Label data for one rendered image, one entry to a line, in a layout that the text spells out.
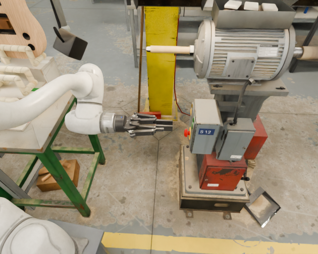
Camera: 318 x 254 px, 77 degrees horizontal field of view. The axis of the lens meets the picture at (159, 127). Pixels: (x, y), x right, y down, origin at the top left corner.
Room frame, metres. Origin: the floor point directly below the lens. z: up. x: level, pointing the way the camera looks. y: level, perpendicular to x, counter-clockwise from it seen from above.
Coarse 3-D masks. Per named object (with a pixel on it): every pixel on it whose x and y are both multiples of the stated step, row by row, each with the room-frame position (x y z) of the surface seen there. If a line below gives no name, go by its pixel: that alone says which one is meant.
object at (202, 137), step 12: (204, 108) 0.63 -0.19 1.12; (216, 108) 0.63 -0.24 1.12; (192, 120) 0.62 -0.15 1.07; (204, 120) 0.56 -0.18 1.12; (216, 120) 0.56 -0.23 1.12; (228, 120) 0.72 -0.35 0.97; (192, 132) 0.57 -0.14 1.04; (204, 132) 0.54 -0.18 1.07; (216, 132) 0.54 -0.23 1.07; (192, 144) 0.55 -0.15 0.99; (204, 144) 0.54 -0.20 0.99
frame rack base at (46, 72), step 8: (48, 56) 1.13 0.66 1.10; (0, 64) 1.04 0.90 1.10; (16, 64) 1.04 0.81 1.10; (24, 64) 1.04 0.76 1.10; (40, 64) 1.04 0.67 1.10; (48, 64) 1.06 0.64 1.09; (8, 72) 1.01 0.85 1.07; (32, 72) 0.99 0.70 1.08; (40, 72) 0.98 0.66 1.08; (48, 72) 1.03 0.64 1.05; (56, 72) 1.10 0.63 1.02; (24, 80) 1.00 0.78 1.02; (40, 80) 0.98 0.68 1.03; (48, 80) 1.00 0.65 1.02
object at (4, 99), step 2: (0, 98) 0.79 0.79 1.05; (2, 98) 0.79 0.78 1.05; (4, 98) 0.79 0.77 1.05; (6, 98) 0.79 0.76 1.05; (8, 98) 0.79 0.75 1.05; (10, 98) 0.79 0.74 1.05; (12, 98) 0.79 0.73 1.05; (14, 98) 0.79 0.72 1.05; (16, 98) 0.79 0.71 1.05; (0, 100) 0.78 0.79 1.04; (2, 100) 0.78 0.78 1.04; (4, 100) 0.78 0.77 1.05; (6, 100) 0.78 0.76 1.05; (8, 100) 0.78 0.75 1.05; (10, 100) 0.78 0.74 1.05; (12, 100) 0.78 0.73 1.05; (14, 100) 0.78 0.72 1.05; (16, 100) 0.78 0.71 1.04
